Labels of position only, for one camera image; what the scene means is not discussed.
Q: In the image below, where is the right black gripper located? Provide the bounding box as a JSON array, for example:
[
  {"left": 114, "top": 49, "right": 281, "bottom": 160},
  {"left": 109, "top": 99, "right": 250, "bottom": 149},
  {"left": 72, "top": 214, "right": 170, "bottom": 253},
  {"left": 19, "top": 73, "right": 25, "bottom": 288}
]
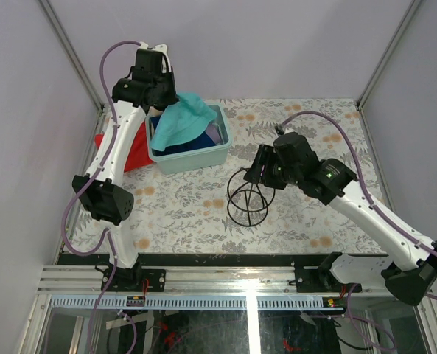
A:
[{"left": 242, "top": 144, "right": 301, "bottom": 190}]

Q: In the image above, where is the black wire hat stand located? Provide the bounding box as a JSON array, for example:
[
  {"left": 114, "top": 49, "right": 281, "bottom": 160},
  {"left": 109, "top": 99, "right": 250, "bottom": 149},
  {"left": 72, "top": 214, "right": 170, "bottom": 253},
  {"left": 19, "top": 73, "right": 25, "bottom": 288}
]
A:
[{"left": 226, "top": 168, "right": 276, "bottom": 228}]

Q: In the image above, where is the teal bucket hat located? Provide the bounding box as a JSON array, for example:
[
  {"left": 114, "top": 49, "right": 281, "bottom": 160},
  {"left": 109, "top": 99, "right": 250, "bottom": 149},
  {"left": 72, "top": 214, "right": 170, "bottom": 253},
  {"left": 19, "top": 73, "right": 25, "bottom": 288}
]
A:
[{"left": 150, "top": 93, "right": 217, "bottom": 152}]

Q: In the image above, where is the dark blue bucket hat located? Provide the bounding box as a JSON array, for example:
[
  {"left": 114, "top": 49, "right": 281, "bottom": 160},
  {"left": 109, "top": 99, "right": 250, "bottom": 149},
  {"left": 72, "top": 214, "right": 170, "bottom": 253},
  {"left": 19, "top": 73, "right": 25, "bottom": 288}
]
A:
[{"left": 162, "top": 131, "right": 216, "bottom": 155}]

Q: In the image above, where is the red cloth hat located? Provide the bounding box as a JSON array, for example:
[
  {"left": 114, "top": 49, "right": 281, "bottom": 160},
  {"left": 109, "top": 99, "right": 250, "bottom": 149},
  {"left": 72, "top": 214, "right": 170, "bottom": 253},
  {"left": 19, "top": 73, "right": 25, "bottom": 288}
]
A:
[{"left": 103, "top": 122, "right": 153, "bottom": 173}]

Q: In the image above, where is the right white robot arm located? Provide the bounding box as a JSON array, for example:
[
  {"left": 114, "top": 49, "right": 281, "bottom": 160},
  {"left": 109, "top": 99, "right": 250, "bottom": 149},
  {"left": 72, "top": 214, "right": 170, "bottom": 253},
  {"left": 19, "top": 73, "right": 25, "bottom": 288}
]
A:
[{"left": 244, "top": 132, "right": 437, "bottom": 306}]

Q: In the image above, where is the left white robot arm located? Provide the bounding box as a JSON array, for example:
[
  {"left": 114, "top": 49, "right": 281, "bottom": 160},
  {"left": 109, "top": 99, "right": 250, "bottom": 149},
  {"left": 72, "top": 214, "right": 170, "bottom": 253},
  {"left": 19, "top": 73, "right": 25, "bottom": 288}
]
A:
[{"left": 72, "top": 43, "right": 177, "bottom": 291}]

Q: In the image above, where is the light teal plastic bin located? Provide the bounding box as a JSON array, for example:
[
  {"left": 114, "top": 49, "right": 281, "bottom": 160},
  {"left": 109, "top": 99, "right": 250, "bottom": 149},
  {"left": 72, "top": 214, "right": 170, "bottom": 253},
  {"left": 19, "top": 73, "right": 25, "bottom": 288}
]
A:
[{"left": 145, "top": 103, "right": 233, "bottom": 175}]

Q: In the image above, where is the floral table mat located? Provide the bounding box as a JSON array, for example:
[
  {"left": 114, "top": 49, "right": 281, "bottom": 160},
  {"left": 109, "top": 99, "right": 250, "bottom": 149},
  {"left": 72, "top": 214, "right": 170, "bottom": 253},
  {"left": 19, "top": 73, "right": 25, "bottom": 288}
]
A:
[{"left": 69, "top": 97, "right": 404, "bottom": 256}]

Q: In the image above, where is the lavender hat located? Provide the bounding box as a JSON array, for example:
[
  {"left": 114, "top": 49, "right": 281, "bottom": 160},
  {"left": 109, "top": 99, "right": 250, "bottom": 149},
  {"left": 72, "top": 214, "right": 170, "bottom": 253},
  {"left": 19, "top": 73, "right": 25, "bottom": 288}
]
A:
[{"left": 205, "top": 122, "right": 228, "bottom": 145}]

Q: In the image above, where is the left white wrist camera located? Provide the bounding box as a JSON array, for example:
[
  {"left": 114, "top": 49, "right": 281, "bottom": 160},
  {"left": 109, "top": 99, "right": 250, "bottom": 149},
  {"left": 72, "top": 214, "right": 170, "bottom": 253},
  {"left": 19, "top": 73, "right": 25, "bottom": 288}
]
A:
[{"left": 140, "top": 41, "right": 172, "bottom": 73}]

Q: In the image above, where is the right aluminium frame post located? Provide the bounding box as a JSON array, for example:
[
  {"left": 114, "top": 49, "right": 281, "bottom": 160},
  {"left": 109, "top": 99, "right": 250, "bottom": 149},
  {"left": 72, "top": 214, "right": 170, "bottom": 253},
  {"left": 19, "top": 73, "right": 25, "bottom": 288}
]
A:
[{"left": 355, "top": 0, "right": 425, "bottom": 110}]

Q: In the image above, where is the aluminium frame post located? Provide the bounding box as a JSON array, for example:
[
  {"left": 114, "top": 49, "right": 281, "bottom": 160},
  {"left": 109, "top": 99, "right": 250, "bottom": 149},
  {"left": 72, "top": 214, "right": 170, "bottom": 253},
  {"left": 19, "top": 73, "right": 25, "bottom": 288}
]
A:
[
  {"left": 355, "top": 0, "right": 425, "bottom": 110},
  {"left": 35, "top": 0, "right": 104, "bottom": 111}
]

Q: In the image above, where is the left aluminium frame post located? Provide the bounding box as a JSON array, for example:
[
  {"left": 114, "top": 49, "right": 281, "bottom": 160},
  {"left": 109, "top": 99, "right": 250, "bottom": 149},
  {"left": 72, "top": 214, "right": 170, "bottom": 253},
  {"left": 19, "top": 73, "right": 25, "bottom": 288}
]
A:
[{"left": 35, "top": 0, "right": 104, "bottom": 111}]

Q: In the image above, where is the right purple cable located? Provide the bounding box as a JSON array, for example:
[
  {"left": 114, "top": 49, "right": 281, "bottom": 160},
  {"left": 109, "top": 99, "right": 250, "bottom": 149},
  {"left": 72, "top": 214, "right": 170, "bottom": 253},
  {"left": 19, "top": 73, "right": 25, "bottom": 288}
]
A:
[{"left": 281, "top": 110, "right": 437, "bottom": 354}]

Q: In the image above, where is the purple cable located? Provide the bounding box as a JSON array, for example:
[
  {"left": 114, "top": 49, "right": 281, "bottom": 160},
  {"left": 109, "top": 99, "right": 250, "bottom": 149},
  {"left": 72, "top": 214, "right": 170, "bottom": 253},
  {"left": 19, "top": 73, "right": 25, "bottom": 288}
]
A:
[
  {"left": 281, "top": 110, "right": 437, "bottom": 354},
  {"left": 60, "top": 40, "right": 145, "bottom": 354}
]

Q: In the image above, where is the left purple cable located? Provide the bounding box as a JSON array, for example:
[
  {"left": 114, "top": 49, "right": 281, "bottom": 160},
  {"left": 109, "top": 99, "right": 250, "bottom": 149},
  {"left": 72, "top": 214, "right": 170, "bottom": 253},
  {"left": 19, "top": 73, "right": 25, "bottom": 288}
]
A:
[{"left": 60, "top": 40, "right": 145, "bottom": 354}]

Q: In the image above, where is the aluminium front rail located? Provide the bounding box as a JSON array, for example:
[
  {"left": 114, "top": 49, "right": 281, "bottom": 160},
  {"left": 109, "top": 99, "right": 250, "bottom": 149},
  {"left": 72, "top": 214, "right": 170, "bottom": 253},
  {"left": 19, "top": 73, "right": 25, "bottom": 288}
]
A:
[{"left": 37, "top": 265, "right": 433, "bottom": 296}]

